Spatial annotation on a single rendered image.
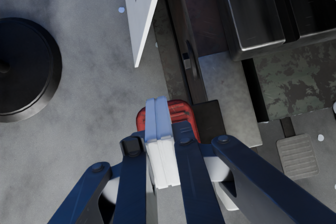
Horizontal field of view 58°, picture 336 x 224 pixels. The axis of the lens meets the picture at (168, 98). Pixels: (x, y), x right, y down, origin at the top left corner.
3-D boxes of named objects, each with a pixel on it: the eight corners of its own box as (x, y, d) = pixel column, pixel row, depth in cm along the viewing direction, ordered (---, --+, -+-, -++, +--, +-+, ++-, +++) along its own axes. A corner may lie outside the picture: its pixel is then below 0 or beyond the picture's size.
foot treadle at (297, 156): (312, 171, 92) (320, 174, 87) (280, 179, 92) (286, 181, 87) (262, -8, 99) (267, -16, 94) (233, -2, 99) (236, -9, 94)
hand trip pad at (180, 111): (200, 158, 37) (206, 164, 30) (153, 168, 37) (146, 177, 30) (187, 102, 38) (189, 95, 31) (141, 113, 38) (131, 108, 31)
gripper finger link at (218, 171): (177, 165, 14) (240, 152, 14) (170, 123, 19) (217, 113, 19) (183, 192, 15) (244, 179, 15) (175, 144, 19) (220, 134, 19)
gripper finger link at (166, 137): (158, 139, 15) (172, 136, 15) (155, 96, 22) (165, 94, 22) (170, 187, 16) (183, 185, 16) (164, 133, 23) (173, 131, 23)
